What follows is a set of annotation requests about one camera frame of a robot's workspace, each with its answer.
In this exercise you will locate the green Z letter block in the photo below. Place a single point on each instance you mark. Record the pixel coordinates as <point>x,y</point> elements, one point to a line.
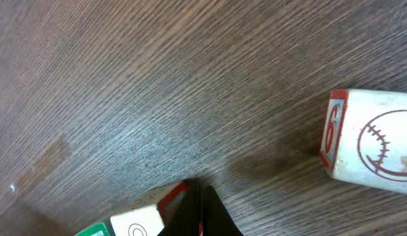
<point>98,229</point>

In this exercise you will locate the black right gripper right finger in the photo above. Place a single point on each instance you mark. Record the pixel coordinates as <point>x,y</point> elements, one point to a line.
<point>216,219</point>

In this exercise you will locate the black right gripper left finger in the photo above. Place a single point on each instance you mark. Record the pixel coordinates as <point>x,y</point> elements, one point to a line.
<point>180,210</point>

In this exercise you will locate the red U letter block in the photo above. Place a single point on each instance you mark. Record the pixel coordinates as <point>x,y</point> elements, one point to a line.
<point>151,212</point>

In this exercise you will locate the white block red A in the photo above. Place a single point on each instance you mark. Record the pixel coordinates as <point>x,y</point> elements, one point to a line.
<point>365,138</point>

